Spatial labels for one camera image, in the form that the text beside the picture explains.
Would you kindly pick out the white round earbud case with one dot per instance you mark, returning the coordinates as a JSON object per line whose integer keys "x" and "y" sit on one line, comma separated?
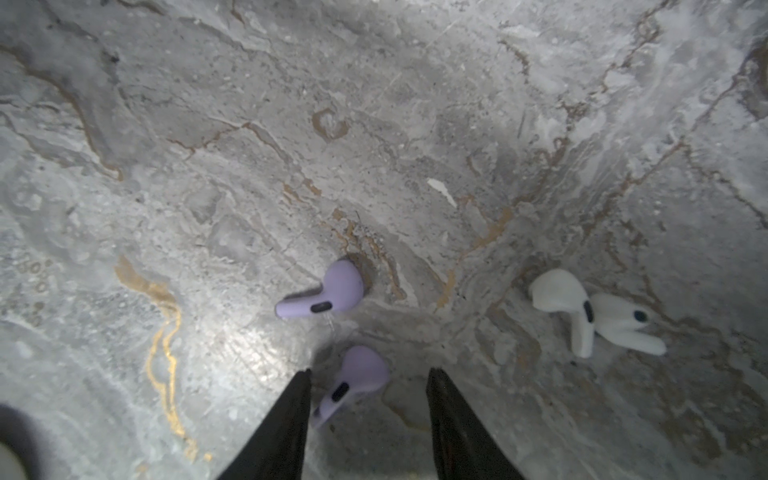
{"x": 11, "y": 467}

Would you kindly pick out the purple earbud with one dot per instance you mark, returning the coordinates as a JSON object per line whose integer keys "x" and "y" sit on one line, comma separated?
{"x": 342, "y": 289}
{"x": 362, "y": 371}

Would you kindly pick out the white earbud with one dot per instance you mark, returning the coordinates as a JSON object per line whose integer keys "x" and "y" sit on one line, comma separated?
{"x": 620, "y": 322}
{"x": 559, "y": 291}

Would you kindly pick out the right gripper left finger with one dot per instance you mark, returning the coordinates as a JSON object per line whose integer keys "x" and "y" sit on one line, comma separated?
{"x": 276, "y": 450}

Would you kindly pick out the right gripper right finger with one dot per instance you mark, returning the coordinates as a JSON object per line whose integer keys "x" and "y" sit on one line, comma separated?
{"x": 462, "y": 446}

